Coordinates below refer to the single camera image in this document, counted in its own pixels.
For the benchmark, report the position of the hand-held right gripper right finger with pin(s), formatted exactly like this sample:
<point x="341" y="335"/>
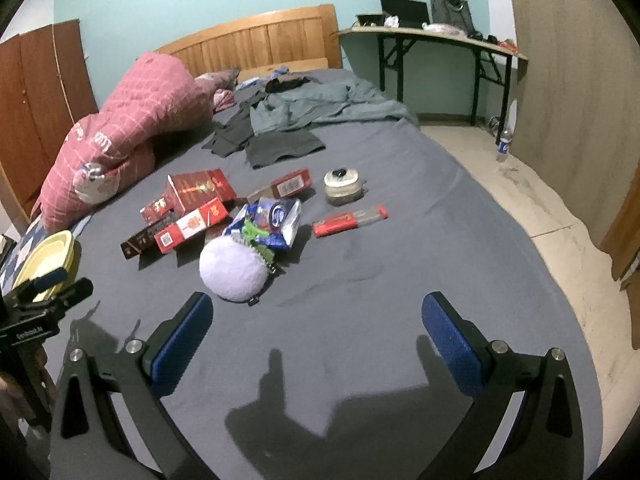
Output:
<point x="450" y="340"/>

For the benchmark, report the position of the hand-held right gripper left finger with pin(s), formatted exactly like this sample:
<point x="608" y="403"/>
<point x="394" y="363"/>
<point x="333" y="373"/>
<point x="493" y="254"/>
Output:
<point x="182" y="340"/>

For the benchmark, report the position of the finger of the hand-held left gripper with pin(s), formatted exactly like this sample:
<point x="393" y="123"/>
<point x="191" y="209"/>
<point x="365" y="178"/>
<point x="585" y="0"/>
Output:
<point x="50" y="277"/>
<point x="75" y="291"/>

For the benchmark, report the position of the yellow plastic basin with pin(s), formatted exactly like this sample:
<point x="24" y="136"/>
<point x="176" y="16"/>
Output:
<point x="45" y="255"/>

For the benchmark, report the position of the black and red box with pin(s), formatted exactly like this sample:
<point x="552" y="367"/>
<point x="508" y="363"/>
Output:
<point x="142" y="242"/>

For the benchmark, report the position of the white plush ball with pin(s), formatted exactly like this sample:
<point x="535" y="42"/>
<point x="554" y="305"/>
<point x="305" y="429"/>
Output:
<point x="230" y="270"/>

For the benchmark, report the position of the red box with gold ornament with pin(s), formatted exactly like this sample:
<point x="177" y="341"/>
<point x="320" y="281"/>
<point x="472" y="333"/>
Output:
<point x="155" y="210"/>

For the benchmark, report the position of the shiny red box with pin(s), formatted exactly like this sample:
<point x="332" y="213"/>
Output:
<point x="215" y="211"/>

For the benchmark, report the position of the blue tissue packet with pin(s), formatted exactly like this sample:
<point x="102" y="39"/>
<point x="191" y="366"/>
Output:
<point x="280" y="215"/>

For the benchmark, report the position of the red transparent tube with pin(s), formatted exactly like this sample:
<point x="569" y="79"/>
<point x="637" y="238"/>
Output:
<point x="340" y="222"/>

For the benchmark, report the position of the red box with barcode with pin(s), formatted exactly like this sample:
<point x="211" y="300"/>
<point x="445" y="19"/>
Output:
<point x="292" y="182"/>

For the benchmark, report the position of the blue checkered blanket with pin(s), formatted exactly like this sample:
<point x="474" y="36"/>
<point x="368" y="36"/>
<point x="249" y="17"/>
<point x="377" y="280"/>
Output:
<point x="30" y="230"/>

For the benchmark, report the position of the red box with white label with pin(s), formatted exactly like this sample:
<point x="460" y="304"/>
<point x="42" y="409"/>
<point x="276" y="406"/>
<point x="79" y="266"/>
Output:
<point x="182" y="230"/>

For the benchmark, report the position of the large red box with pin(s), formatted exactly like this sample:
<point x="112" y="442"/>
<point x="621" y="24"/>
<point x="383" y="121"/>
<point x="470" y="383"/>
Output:
<point x="200" y="190"/>

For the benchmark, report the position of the round jar with black lid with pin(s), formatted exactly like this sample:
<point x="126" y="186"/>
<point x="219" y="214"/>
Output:
<point x="342" y="187"/>

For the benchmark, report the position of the pink checked quilt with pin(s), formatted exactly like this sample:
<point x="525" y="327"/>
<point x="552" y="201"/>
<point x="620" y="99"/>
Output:
<point x="140" y="110"/>

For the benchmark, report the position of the brown wooden wardrobe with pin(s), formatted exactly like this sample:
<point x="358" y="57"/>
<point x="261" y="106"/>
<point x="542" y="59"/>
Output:
<point x="45" y="85"/>

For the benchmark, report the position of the plastic water bottle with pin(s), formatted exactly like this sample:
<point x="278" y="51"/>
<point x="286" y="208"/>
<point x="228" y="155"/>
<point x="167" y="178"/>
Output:
<point x="505" y="145"/>

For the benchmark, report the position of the wooden door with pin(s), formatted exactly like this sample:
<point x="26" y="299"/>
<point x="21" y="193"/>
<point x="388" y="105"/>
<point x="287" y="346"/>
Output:
<point x="622" y="225"/>

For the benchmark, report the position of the dark grey shorts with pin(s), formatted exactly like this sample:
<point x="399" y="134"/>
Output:
<point x="285" y="147"/>

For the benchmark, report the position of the grey-blue garment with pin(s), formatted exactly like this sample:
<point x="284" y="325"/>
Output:
<point x="320" y="100"/>

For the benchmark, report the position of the black garment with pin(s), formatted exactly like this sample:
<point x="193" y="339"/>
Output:
<point x="285" y="84"/>

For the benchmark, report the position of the folding desk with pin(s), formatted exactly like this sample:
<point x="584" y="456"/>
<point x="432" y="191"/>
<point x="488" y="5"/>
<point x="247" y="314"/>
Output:
<point x="450" y="37"/>

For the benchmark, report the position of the pink plastic bag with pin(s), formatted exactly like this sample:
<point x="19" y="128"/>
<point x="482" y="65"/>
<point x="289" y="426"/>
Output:
<point x="442" y="28"/>

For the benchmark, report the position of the wooden headboard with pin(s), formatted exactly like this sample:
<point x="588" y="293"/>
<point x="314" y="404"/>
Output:
<point x="280" y="35"/>

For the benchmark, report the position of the black box on desk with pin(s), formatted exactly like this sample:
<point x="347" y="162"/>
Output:
<point x="370" y="19"/>

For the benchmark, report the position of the grey bag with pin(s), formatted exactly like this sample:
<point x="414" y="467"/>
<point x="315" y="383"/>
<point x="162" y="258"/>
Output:
<point x="450" y="7"/>

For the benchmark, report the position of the black laptop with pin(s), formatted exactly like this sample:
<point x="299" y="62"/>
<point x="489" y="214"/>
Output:
<point x="405" y="10"/>

